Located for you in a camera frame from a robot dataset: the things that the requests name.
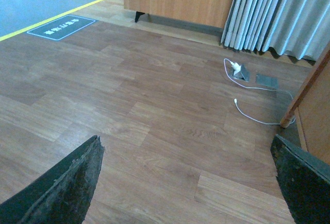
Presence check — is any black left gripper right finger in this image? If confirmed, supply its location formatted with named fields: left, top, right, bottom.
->
left=270, top=134, right=329, bottom=223

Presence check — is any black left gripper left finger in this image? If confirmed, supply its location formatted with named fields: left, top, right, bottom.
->
left=1, top=135, right=105, bottom=223

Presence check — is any wooden nightstand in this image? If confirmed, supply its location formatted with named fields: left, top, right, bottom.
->
left=280, top=49, right=329, bottom=164

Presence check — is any closed metal floor plate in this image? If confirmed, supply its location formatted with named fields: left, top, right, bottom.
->
left=256, top=74, right=279, bottom=89

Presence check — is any open metal floor socket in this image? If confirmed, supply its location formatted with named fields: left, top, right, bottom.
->
left=230, top=64, right=250, bottom=82

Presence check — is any white plug charger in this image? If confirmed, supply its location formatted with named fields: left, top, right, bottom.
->
left=232, top=63, right=241, bottom=71

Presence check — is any grey pleated curtain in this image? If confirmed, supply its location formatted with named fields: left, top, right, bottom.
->
left=220, top=0, right=329, bottom=61

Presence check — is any dark floor sign sticker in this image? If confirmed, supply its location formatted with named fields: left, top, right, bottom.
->
left=27, top=15, right=96, bottom=41

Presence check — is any yellow floor tape line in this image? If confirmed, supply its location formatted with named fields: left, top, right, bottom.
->
left=0, top=0, right=104, bottom=41

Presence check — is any black cabinet leg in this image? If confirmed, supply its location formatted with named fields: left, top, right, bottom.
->
left=135, top=11, right=144, bottom=23

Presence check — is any white charging cable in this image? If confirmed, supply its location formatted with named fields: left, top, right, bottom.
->
left=223, top=58, right=296, bottom=126

